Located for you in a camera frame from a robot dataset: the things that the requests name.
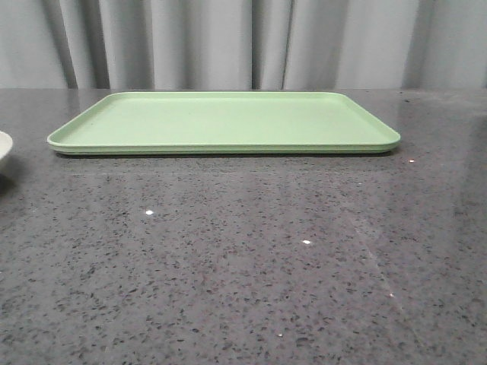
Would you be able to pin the cream round plate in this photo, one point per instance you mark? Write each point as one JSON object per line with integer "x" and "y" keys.
{"x": 6, "y": 145}

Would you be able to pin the grey pleated curtain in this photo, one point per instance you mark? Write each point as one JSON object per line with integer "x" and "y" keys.
{"x": 243, "y": 45}

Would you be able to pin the light green plastic tray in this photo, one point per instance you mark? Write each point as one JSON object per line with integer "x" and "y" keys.
{"x": 224, "y": 122}

